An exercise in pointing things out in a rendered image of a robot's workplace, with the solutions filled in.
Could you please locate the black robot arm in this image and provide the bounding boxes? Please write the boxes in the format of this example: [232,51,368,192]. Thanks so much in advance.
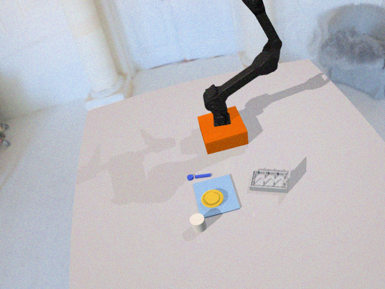
[203,0,282,126]

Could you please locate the grey dish rack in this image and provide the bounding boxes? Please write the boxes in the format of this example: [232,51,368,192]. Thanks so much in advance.
[249,161,291,193]

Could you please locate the yellow plate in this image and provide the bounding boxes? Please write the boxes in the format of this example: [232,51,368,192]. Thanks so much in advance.
[202,189,223,208]

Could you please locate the light blue flat mat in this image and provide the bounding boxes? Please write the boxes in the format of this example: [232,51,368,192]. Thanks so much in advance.
[193,175,240,218]

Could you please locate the white cylinder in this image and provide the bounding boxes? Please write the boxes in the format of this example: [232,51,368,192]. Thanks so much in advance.
[189,214,207,233]

